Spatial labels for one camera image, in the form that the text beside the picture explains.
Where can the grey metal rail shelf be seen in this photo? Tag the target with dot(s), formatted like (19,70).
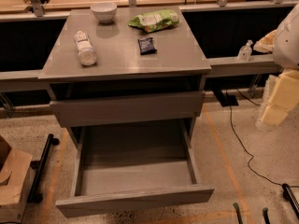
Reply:
(243,64)

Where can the clear sanitizer pump bottle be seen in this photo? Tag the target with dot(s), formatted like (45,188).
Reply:
(245,51)

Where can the black metal stand leg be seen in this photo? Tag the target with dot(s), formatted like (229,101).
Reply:
(39,166)

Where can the white ceramic bowl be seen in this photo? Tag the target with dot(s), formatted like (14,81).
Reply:
(104,12)

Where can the green handled tool left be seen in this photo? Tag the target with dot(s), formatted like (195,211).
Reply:
(238,213)

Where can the closed grey top drawer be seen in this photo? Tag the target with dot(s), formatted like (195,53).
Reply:
(124,109)

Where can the brown cardboard box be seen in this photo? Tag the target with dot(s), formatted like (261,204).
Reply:
(16,178)

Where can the green handled tool right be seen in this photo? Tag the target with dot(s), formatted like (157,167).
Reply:
(265,216)

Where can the green handled tool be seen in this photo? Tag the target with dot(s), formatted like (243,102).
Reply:
(265,216)
(238,213)

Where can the grey drawer cabinet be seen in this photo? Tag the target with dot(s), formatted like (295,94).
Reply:
(118,42)

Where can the green rice chip bag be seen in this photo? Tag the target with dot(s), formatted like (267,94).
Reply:
(155,20)

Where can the black bar at right edge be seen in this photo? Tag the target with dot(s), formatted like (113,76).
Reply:
(290,197)

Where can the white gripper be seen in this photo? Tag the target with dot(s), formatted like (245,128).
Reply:
(288,44)

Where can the open grey middle drawer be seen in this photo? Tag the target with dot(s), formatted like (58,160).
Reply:
(134,166)

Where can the small dark blue snack packet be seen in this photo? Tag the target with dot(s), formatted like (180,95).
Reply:
(146,46)

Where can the white plastic bottle lying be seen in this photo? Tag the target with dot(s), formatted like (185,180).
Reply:
(86,52)

